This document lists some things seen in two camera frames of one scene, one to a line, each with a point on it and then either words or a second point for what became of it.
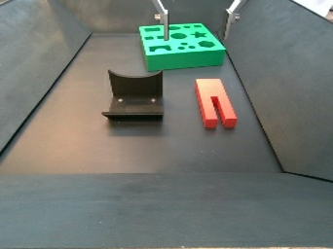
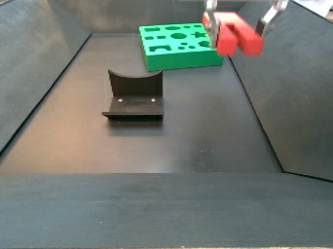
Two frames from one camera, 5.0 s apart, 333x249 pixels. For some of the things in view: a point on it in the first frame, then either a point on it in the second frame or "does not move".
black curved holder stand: (136, 97) does not move
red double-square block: (212, 88) to (235, 30)
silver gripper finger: (231, 17) to (276, 7)
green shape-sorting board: (191, 47) does not move
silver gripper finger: (163, 17) to (211, 11)
